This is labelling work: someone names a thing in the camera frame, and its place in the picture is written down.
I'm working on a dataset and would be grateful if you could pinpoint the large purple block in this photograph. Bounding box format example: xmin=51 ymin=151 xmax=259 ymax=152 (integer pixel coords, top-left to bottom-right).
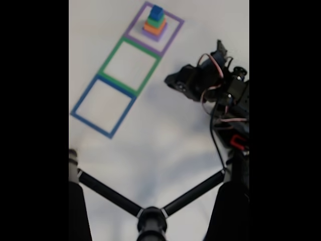
xmin=141 ymin=25 xmax=168 ymax=42

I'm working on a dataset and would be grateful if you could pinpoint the orange block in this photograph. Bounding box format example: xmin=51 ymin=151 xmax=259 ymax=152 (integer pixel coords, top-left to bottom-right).
xmin=143 ymin=20 xmax=168 ymax=35

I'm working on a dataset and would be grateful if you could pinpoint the green block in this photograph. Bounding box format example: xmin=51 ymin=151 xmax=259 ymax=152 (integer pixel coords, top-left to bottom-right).
xmin=146 ymin=14 xmax=166 ymax=28

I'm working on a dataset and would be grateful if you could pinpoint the small blue block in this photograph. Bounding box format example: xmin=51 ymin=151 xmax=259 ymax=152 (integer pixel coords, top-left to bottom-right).
xmin=151 ymin=5 xmax=165 ymax=21

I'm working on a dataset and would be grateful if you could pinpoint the red clamp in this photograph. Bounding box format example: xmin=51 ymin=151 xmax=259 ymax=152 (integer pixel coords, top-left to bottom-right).
xmin=230 ymin=135 xmax=248 ymax=149

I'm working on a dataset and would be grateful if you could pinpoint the black tripod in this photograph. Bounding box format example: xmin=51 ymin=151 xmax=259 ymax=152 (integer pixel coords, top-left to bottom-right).
xmin=69 ymin=148 xmax=250 ymax=241

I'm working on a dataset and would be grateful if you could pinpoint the red white servo wire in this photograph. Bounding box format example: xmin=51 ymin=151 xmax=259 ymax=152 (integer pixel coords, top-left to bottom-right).
xmin=197 ymin=53 xmax=224 ymax=116

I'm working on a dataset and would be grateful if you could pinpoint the camera board with blue mount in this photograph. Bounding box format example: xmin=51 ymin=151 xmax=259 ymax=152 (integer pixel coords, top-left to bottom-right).
xmin=209 ymin=39 xmax=233 ymax=73

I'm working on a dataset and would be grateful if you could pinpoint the black cable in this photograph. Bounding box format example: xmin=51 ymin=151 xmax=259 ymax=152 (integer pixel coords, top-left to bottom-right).
xmin=209 ymin=100 xmax=226 ymax=171

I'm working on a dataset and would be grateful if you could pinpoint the purple square frame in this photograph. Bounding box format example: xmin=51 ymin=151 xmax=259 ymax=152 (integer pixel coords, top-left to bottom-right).
xmin=124 ymin=1 xmax=186 ymax=56

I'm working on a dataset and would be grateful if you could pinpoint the green square frame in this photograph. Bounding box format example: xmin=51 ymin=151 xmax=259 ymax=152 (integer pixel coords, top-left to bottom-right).
xmin=97 ymin=36 xmax=162 ymax=97

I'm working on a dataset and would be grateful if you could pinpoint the blue square frame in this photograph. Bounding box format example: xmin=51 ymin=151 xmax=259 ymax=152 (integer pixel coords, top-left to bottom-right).
xmin=70 ymin=74 xmax=137 ymax=139

